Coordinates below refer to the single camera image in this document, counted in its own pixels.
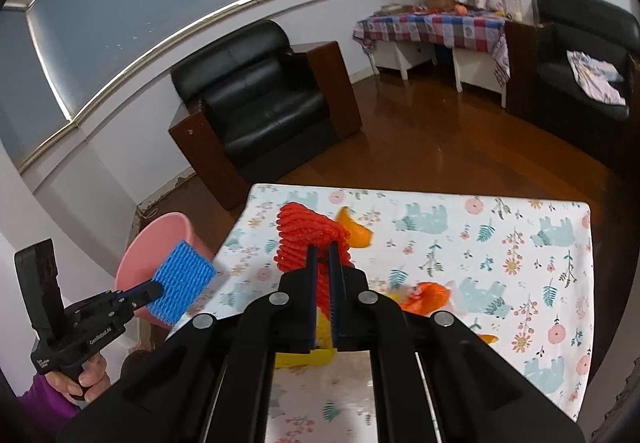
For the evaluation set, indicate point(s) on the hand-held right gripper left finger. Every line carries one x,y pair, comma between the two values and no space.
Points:
312,293

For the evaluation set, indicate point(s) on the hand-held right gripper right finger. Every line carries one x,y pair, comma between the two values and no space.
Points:
334,293

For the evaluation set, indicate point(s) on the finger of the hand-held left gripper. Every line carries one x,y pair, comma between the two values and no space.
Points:
147,292
121,298

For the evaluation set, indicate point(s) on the blue foam net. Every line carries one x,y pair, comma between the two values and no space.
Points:
182,280

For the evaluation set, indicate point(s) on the pink plastic bucket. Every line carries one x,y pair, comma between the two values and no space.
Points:
150,248

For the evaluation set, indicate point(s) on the red foam net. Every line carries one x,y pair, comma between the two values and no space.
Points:
300,233

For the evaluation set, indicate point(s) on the orange peel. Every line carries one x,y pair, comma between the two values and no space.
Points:
357,233
489,339

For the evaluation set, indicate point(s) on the yellow foam net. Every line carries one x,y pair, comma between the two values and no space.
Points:
300,359

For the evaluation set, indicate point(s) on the person's left hand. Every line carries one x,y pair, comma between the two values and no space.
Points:
95,375

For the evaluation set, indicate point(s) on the orange plastic bag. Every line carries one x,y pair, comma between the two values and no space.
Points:
430,295

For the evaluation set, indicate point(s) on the floral tablecloth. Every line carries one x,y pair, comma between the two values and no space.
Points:
500,248

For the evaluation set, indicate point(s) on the black leather armchair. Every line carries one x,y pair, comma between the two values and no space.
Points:
265,98
575,53

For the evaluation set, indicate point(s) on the white cabinet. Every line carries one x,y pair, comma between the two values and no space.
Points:
475,68
400,55

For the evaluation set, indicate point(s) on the checkered tablecloth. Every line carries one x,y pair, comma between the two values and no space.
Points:
440,28

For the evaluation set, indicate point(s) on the flat box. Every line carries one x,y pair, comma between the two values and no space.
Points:
390,9

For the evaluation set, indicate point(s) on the small orange fruit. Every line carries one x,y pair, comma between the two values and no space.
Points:
460,9

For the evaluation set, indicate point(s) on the pale printed cloth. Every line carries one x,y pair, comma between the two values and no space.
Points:
595,78

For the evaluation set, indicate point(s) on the plastic cup with straw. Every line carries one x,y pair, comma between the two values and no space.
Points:
516,8

